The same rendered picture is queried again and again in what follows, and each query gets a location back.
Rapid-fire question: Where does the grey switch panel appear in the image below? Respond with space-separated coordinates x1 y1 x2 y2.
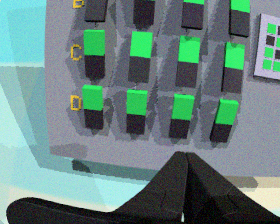
44 0 280 177

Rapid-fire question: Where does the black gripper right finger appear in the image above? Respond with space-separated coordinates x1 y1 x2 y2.
182 152 280 224

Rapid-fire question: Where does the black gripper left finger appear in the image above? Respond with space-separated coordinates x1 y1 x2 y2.
6 151 187 224

